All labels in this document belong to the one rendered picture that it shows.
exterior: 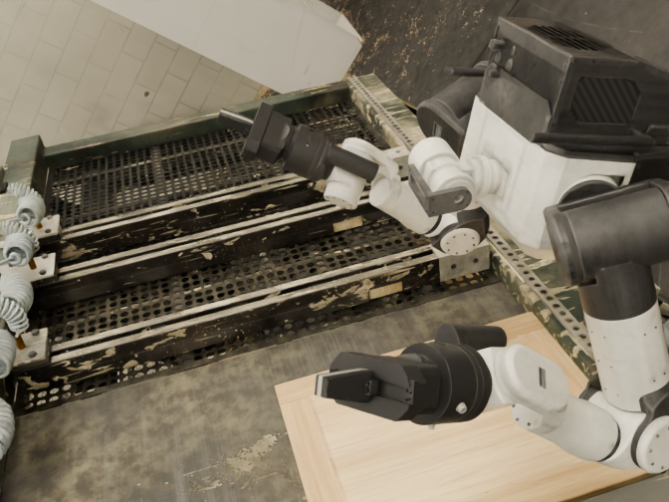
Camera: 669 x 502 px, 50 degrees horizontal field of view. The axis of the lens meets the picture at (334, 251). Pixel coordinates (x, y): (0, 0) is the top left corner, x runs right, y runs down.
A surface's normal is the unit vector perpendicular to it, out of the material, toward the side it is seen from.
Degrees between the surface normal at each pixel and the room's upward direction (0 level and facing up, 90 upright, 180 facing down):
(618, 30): 0
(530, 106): 23
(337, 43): 90
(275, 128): 78
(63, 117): 90
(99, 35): 90
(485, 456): 51
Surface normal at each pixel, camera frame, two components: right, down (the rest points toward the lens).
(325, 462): -0.13, -0.82
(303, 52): 0.23, 0.57
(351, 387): 0.64, 0.04
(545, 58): -0.96, 0.07
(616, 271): -0.11, 0.40
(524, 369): 0.63, -0.37
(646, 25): -0.83, -0.32
